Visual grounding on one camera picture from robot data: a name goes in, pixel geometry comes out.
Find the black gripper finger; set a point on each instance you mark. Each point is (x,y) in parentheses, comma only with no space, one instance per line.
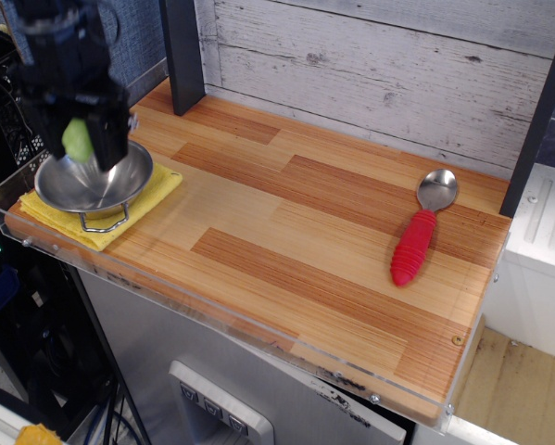
(108,131)
(50,122)

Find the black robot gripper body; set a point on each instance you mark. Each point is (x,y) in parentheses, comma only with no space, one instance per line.
(68,75)

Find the green toy broccoli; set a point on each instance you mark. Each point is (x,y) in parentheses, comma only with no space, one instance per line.
(76,141)

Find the black plastic crate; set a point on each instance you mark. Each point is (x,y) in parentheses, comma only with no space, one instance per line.
(20,145)

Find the yellow folded cloth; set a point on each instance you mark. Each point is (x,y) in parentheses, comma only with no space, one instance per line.
(162,183)

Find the stainless steel cabinet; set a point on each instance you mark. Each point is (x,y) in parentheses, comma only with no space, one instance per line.
(144,337)

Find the grey button control panel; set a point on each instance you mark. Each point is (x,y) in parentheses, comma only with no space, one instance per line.
(217,410)

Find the clear acrylic table guard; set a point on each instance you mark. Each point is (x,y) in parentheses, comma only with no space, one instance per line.
(293,257)

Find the yellow object at bottom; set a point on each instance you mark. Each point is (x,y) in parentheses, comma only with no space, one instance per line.
(37,435)

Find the white ribbed box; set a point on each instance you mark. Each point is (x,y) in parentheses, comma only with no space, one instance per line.
(520,299)

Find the metal bowl with handles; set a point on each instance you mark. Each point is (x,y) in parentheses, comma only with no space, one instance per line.
(101,200)

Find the dark grey left post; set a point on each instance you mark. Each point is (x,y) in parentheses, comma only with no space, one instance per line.
(183,53)

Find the dark grey post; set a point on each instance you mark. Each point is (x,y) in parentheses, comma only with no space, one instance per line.
(531,146)
(183,53)

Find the red handled metal spoon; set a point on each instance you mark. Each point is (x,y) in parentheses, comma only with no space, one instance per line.
(437,191)

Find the dark grey right post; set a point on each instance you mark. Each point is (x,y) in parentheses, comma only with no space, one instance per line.
(531,146)

